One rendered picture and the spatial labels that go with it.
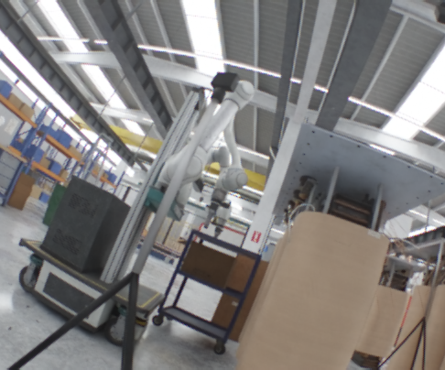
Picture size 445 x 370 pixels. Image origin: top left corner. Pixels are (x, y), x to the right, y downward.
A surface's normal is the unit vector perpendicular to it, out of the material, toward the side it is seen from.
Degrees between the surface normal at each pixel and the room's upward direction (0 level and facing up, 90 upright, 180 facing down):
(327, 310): 90
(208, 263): 90
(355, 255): 90
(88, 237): 90
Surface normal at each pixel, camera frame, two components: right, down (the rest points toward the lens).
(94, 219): 0.07, -0.25
